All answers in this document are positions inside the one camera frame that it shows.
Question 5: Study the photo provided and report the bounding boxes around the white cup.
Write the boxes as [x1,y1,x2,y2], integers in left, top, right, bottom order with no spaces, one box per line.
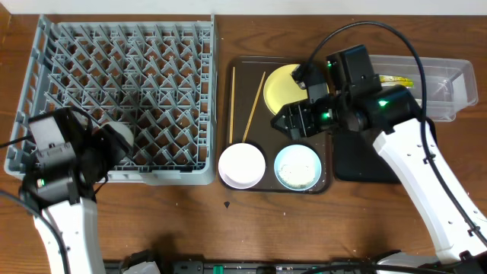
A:
[101,122,134,148]

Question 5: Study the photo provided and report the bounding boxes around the light blue bowl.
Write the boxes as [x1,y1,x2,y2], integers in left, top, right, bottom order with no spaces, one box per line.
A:
[273,145,323,191]

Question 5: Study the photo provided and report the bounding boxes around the wooden chopstick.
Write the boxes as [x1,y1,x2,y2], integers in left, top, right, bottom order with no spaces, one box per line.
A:
[242,72,266,142]
[229,67,236,144]

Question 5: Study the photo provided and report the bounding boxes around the green yellow snack wrapper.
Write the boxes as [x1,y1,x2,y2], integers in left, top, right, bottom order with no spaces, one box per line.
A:
[379,75,415,88]

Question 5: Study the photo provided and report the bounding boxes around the pink white bowl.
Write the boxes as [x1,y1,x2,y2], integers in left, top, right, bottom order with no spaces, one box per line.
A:
[218,143,266,190]

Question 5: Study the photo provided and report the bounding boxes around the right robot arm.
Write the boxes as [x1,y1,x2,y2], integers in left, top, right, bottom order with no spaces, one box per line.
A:
[271,45,486,273]

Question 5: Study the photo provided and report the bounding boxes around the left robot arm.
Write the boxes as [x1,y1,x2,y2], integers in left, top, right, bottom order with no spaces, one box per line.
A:
[19,107,134,273]

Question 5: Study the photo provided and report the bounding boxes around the black waste tray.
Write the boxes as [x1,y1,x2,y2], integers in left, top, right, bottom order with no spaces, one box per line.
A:
[333,131,399,184]

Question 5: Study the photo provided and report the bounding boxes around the yellow round plate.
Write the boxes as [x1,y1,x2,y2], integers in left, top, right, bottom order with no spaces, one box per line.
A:
[263,64,307,115]

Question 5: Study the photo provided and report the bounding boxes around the dark brown serving tray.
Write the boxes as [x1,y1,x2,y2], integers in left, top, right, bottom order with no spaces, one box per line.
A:
[224,56,333,195]

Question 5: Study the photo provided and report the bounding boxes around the grey plastic dish rack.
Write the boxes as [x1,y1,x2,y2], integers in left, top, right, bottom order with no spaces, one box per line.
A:
[4,16,218,186]

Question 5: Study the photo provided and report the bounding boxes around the clear plastic bin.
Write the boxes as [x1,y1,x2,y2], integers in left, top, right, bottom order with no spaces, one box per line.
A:
[370,55,479,122]

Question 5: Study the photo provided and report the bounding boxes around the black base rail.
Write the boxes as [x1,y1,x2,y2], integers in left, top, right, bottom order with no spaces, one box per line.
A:
[102,250,457,274]

